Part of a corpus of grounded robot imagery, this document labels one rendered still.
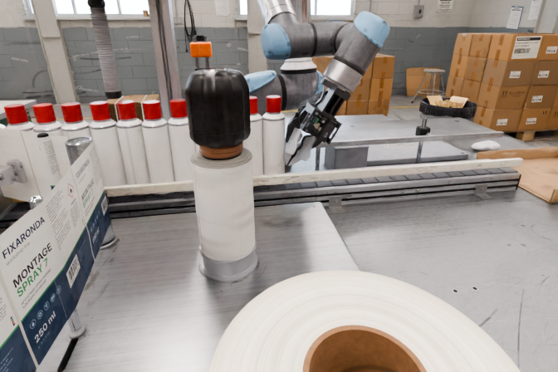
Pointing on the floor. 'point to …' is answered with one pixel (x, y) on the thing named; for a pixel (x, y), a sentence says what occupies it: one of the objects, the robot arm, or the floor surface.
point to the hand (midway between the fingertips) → (289, 159)
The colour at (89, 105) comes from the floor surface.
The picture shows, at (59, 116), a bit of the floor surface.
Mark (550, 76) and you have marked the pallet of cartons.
